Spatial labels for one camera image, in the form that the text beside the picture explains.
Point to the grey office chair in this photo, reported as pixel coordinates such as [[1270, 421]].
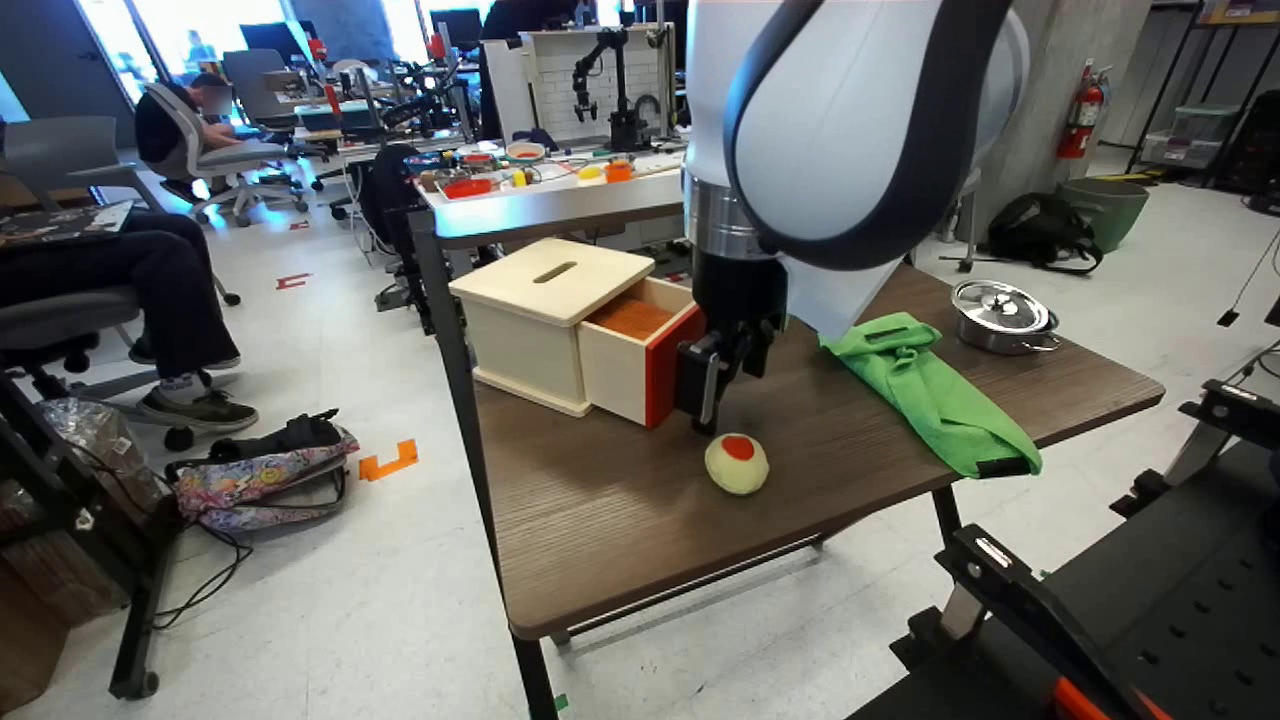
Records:
[[241, 160]]

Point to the red bowl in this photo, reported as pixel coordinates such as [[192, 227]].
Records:
[[467, 190]]

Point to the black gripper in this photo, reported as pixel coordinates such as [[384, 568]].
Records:
[[737, 294]]

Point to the person in office chair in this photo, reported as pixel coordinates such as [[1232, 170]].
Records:
[[181, 126]]

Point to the white board panel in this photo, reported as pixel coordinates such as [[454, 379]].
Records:
[[535, 83]]

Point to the small black robot arm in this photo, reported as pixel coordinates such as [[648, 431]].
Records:
[[623, 94]]

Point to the green bin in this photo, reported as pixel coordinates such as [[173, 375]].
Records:
[[1117, 212]]

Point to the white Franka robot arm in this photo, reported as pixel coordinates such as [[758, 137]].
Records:
[[825, 133]]

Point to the metal pot with lid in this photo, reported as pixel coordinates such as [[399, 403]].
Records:
[[1001, 319]]

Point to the wooden drawer red front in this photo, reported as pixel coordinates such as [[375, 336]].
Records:
[[626, 367]]

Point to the black table frame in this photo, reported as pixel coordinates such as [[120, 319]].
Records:
[[535, 682]]

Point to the orange block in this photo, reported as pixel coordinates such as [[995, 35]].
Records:
[[623, 173]]

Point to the cream ball red spot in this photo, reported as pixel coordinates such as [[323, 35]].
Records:
[[737, 466]]

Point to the green cloth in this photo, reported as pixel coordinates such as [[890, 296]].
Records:
[[941, 403]]

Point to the red fire extinguisher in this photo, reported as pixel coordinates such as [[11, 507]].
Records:
[[1083, 120]]

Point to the black robot cart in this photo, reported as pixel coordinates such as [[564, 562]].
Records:
[[1187, 601]]

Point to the long grey work table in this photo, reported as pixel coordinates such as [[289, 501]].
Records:
[[561, 202]]

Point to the seated person black clothes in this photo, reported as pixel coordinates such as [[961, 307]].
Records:
[[162, 286]]

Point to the colourful bag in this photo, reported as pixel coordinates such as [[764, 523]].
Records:
[[261, 485]]

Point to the black backpack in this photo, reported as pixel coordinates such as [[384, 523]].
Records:
[[1040, 228]]

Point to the grey seat chair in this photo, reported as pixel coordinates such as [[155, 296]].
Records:
[[65, 319]]

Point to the orange floor bracket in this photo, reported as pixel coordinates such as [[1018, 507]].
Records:
[[389, 466]]

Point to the wooden box with slot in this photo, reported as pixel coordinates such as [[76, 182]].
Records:
[[527, 332]]

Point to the black mount bracket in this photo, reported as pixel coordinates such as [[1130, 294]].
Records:
[[1232, 410]]

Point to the clear plastic bag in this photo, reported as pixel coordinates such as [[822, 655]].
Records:
[[100, 447]]

